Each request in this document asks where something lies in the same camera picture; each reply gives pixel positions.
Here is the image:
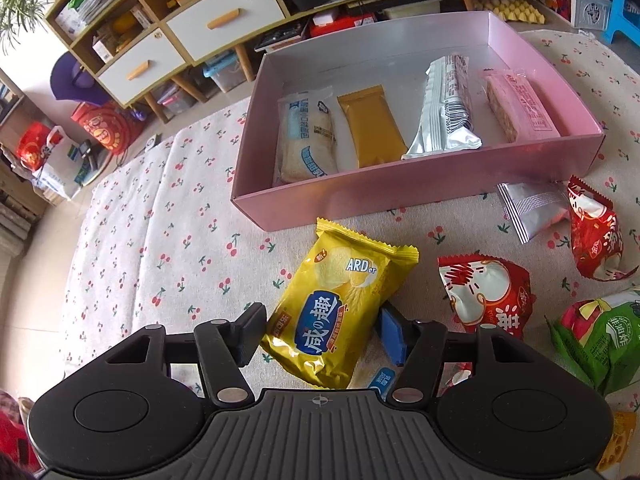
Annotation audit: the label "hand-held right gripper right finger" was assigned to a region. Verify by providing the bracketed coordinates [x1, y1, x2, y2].
[376, 304, 540, 407]

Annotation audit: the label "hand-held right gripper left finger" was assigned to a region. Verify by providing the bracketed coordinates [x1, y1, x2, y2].
[102, 302, 268, 407]

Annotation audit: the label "yellow chips packet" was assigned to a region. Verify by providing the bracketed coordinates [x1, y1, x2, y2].
[260, 217, 420, 390]

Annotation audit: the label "red snack packet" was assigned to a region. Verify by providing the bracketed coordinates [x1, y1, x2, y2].
[437, 254, 532, 335]
[566, 175, 626, 281]

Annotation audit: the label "pink cardboard box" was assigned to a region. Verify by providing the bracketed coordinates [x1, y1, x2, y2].
[231, 10, 606, 232]

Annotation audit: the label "green snack packet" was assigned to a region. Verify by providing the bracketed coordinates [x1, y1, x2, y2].
[545, 291, 640, 397]

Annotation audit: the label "small silver packet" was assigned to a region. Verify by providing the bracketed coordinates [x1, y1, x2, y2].
[496, 181, 572, 245]

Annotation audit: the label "white bread packet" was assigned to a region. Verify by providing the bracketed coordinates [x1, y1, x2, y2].
[274, 86, 341, 184]

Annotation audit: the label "golden brown snack packet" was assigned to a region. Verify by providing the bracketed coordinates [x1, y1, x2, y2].
[337, 86, 408, 168]

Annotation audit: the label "silver barcode snack packet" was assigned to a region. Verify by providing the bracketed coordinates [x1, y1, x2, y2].
[402, 55, 483, 161]

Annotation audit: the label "clear storage bin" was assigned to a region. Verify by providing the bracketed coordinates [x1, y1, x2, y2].
[150, 82, 197, 117]

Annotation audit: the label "yellow orange-spotted packet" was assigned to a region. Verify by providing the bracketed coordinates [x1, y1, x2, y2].
[596, 410, 637, 472]

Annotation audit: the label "red round bag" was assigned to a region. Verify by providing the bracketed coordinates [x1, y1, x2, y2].
[70, 101, 147, 157]

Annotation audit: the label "white shopping bag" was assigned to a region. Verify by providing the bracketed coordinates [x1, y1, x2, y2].
[32, 125, 97, 202]

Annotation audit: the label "clear bin blue lid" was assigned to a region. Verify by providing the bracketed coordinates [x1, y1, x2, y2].
[202, 52, 249, 94]

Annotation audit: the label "pink wafer packet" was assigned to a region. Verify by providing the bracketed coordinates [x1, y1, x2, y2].
[482, 70, 561, 143]

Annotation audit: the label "red plastic bag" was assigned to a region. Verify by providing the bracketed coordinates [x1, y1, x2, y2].
[15, 122, 53, 171]

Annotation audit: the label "wooden cabinet white drawers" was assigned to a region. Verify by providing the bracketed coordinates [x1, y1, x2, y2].
[44, 0, 640, 123]

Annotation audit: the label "purple cap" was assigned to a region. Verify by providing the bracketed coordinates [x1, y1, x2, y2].
[50, 51, 108, 104]

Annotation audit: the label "grey printed carton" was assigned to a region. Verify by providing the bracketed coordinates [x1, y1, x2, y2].
[537, 0, 614, 29]

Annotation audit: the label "blue plastic stool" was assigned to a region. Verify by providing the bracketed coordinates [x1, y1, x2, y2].
[602, 0, 640, 46]

